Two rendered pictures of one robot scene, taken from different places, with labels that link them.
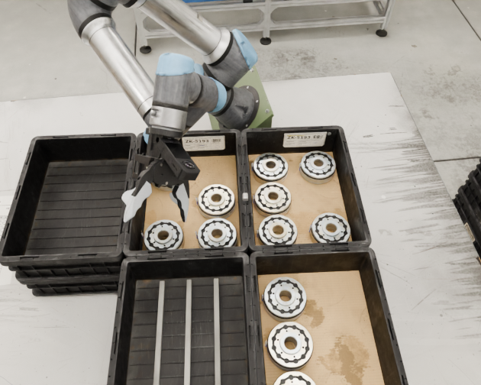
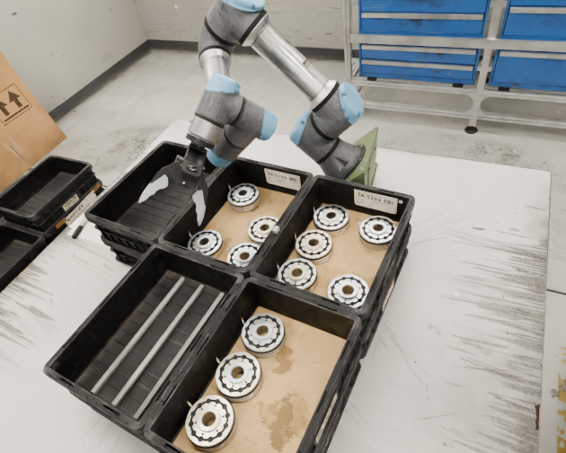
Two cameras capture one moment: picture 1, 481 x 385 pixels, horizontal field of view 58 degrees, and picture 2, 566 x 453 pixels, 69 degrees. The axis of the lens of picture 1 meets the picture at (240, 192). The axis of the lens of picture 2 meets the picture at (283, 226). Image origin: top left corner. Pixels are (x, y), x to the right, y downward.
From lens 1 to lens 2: 52 cm
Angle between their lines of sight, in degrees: 26
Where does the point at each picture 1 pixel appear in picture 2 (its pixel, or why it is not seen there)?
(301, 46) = (509, 142)
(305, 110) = (424, 185)
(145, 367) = (128, 336)
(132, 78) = not seen: hidden behind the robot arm
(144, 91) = not seen: hidden behind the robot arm
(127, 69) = not seen: hidden behind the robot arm
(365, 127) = (481, 218)
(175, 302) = (182, 298)
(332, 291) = (314, 350)
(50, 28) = (284, 86)
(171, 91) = (206, 104)
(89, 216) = (171, 211)
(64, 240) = (144, 222)
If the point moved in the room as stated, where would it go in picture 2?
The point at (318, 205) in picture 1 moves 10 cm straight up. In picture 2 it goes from (357, 268) to (356, 244)
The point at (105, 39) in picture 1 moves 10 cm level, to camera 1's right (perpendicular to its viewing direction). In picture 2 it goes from (210, 66) to (239, 70)
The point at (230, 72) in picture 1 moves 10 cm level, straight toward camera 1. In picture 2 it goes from (328, 121) to (314, 140)
